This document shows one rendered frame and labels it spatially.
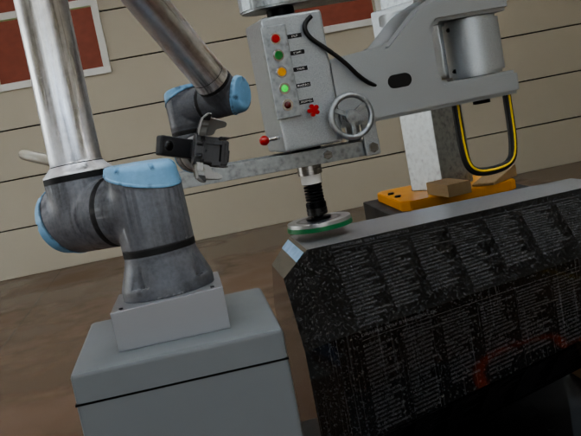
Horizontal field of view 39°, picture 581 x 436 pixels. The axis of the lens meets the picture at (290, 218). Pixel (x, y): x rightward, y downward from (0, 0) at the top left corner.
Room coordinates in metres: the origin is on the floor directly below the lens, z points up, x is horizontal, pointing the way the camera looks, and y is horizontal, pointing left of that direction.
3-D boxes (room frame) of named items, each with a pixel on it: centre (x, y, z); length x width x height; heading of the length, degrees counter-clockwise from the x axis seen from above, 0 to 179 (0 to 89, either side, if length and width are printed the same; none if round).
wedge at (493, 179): (3.37, -0.86, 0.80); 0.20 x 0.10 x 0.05; 136
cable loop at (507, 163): (2.87, -0.73, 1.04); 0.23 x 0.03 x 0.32; 105
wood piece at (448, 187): (3.27, -0.65, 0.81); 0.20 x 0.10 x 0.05; 13
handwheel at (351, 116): (2.62, -0.24, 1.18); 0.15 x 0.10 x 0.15; 105
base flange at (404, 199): (3.53, -0.67, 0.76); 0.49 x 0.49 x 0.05; 5
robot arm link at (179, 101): (2.13, 0.21, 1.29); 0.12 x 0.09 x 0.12; 59
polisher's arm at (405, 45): (2.80, -0.47, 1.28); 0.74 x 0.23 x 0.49; 105
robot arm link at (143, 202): (1.69, 0.29, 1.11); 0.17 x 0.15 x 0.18; 59
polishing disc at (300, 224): (2.71, -0.09, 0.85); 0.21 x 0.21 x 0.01
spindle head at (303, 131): (2.73, -0.17, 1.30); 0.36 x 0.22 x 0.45; 105
